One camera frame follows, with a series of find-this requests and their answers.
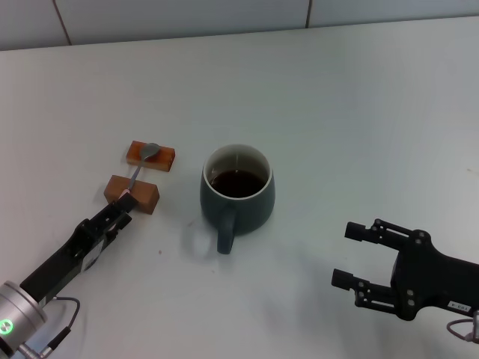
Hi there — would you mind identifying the grey ceramic cup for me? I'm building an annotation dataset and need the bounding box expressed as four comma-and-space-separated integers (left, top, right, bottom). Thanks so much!
199, 143, 276, 256

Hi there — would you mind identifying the grey left gripper cable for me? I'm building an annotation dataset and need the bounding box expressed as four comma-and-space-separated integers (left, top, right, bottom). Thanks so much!
18, 296, 82, 357

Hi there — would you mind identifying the dark coffee liquid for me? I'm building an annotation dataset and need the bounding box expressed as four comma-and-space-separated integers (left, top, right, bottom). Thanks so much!
209, 170, 266, 198

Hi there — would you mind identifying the light brown arched wooden block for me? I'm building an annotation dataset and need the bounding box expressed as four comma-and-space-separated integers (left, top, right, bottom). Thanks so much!
103, 174, 160, 215

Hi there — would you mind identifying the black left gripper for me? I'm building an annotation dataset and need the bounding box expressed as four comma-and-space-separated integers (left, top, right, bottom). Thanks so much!
19, 195, 135, 302

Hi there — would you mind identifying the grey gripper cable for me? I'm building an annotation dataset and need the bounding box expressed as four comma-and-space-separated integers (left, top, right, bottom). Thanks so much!
18, 296, 82, 357
446, 319, 475, 343

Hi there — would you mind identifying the grey right gripper cable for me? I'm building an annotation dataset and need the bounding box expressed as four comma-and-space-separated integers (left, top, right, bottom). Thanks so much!
446, 319, 475, 343

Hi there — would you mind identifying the pink handled metal spoon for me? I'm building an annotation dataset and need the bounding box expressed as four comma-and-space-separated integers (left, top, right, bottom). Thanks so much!
120, 142, 161, 197

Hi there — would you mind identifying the reddish brown wooden block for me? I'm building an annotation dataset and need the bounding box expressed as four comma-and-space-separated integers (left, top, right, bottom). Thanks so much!
126, 140, 176, 173

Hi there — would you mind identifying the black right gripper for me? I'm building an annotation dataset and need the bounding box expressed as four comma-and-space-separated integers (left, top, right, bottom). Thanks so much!
331, 218, 479, 322

